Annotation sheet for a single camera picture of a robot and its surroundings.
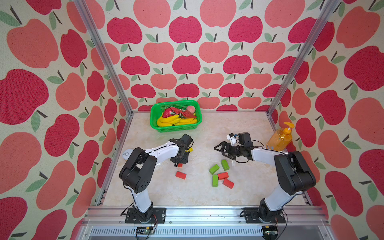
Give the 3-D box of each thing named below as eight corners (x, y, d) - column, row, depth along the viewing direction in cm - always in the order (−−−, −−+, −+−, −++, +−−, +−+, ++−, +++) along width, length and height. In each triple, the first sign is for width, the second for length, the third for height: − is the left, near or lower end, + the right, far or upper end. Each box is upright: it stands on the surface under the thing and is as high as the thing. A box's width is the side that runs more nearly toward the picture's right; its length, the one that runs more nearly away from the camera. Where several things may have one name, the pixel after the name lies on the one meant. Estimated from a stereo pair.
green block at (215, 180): (212, 187, 85) (212, 186, 83) (211, 176, 89) (211, 174, 87) (218, 187, 85) (219, 186, 83) (217, 176, 89) (217, 174, 87)
